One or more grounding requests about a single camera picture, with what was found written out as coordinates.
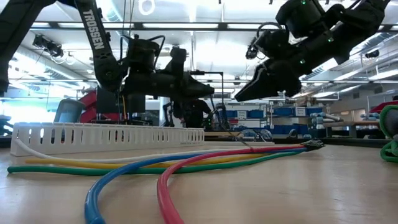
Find red wire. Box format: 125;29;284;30
156;144;312;224

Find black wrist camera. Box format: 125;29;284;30
170;45;188;82
245;29;292;60

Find red machine housing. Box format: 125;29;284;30
78;90;123;124

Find light blue rolls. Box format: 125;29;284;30
309;111;343;130

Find white column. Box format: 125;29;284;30
159;96;174;127

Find black zip tie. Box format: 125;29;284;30
210;91;254;150

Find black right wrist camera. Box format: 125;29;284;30
245;29;292;60

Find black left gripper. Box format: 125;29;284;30
124;73;215;99

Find black monitor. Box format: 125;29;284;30
95;86;147;123

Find yellow wire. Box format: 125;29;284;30
24;151;307;170

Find white slotted cable duct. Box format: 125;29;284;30
10;121;205;157

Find clear safety glasses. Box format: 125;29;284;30
233;128;275;143

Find red cart top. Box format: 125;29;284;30
369;100;398;114

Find black overhead rig beam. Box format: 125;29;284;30
30;21;398;32

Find wooden workbench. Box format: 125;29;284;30
323;119;384;138

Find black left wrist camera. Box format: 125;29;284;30
170;45;188;82

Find blue wire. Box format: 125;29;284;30
83;146;312;224

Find blue storage bins shelf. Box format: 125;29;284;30
221;105;325;138

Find green wire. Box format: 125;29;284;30
7;149;308;177

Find white duct cover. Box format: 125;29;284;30
203;141;276;147

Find black grey work glove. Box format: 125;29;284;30
379;104;398;164

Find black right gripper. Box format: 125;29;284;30
235;34;351;103

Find white wire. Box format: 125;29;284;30
14;138;259;164

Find black wire end connector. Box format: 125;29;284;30
300;139;326;152

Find office chair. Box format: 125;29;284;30
53;98;87;124

